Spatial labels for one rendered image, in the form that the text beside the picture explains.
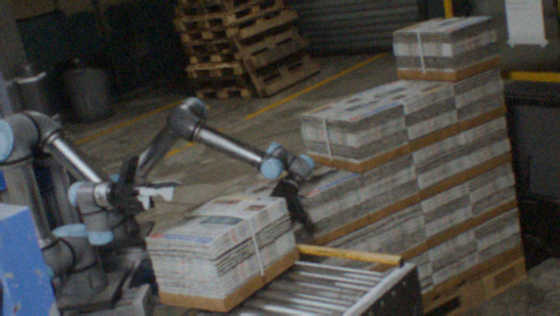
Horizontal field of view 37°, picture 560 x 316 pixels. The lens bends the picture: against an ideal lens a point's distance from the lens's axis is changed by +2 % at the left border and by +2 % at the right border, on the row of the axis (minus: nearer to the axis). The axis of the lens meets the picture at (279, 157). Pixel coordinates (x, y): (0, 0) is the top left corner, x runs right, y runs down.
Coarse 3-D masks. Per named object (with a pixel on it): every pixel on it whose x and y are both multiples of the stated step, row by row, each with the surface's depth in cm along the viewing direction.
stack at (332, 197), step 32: (416, 160) 358; (448, 160) 369; (256, 192) 345; (320, 192) 330; (352, 192) 341; (384, 192) 350; (416, 192) 360; (448, 192) 371; (320, 224) 333; (384, 224) 352; (416, 224) 361; (448, 224) 373; (320, 256) 334; (416, 256) 365; (448, 256) 375; (480, 288) 390
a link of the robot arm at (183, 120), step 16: (176, 112) 310; (192, 112) 312; (176, 128) 309; (192, 128) 306; (208, 128) 308; (208, 144) 308; (224, 144) 307; (240, 144) 307; (240, 160) 308; (256, 160) 306; (272, 160) 304; (272, 176) 305
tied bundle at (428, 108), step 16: (352, 96) 380; (368, 96) 373; (384, 96) 367; (400, 96) 361; (416, 96) 355; (432, 96) 358; (448, 96) 363; (416, 112) 355; (432, 112) 360; (448, 112) 364; (416, 128) 355; (432, 128) 360
